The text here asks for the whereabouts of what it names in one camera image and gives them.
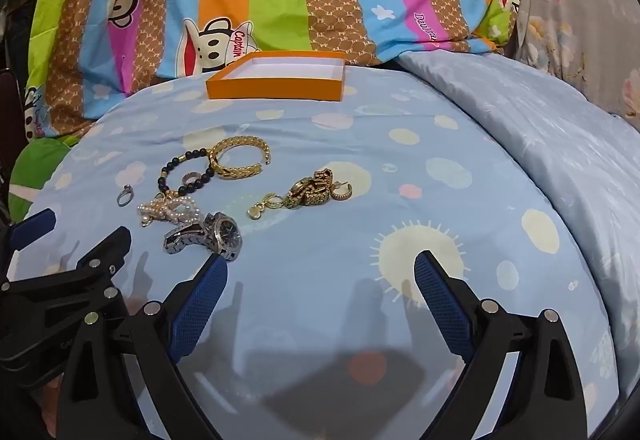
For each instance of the plain light blue quilt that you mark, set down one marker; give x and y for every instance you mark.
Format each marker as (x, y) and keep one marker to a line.
(550, 120)

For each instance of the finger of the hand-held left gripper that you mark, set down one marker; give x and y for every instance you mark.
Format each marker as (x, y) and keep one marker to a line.
(107, 250)
(32, 223)

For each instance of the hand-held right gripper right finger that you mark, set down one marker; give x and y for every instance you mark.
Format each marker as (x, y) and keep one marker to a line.
(445, 307)

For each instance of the gold heart drop earring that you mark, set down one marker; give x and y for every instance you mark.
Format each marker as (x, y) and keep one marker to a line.
(256, 211)

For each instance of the green cloth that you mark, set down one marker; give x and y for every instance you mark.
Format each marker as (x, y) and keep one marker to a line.
(35, 170)

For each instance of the grey floral pillow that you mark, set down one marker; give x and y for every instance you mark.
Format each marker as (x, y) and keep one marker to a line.
(565, 20)

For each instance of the gold hoop earring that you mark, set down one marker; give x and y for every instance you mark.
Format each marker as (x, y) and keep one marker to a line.
(345, 196)

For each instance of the light blue spotted pillow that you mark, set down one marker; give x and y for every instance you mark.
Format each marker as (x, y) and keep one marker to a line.
(450, 160)

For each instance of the orange jewelry box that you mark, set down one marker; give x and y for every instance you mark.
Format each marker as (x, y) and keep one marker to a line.
(275, 88)

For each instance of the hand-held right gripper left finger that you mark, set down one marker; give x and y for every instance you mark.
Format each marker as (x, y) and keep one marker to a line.
(200, 307)

